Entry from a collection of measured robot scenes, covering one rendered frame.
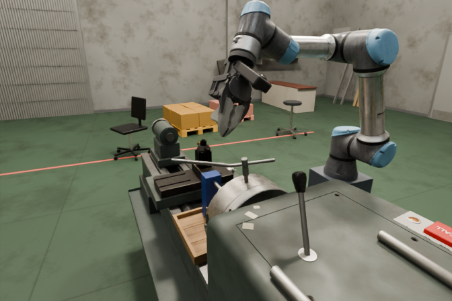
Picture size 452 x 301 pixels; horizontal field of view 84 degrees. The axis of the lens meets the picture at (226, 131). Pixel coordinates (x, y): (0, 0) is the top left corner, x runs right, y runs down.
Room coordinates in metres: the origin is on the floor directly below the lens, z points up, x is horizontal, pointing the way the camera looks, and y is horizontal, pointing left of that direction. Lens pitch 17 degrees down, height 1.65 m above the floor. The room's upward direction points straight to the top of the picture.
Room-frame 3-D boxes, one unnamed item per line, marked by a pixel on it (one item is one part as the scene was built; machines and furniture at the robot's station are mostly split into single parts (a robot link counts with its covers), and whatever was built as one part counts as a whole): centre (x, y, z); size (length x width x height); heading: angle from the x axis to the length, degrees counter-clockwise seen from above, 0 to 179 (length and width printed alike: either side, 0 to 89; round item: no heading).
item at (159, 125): (1.84, 0.46, 1.01); 0.30 x 0.20 x 0.29; 27
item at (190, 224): (1.00, 0.03, 0.89); 0.36 x 0.30 x 0.04; 117
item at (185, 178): (1.34, 0.19, 0.95); 0.43 x 0.18 x 0.04; 117
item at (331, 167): (1.10, -0.55, 1.15); 0.15 x 0.15 x 0.10
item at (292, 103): (5.17, -1.35, 0.36); 0.67 x 0.64 x 0.71; 21
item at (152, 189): (1.39, 0.19, 0.90); 0.53 x 0.30 x 0.06; 117
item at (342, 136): (1.10, -0.55, 1.27); 0.13 x 0.12 x 0.14; 26
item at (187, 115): (5.71, 0.87, 0.24); 1.34 x 0.97 x 0.47; 25
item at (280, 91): (8.26, -1.98, 0.36); 2.06 x 0.66 x 0.73; 22
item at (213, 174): (1.08, 0.07, 1.00); 0.08 x 0.06 x 0.23; 117
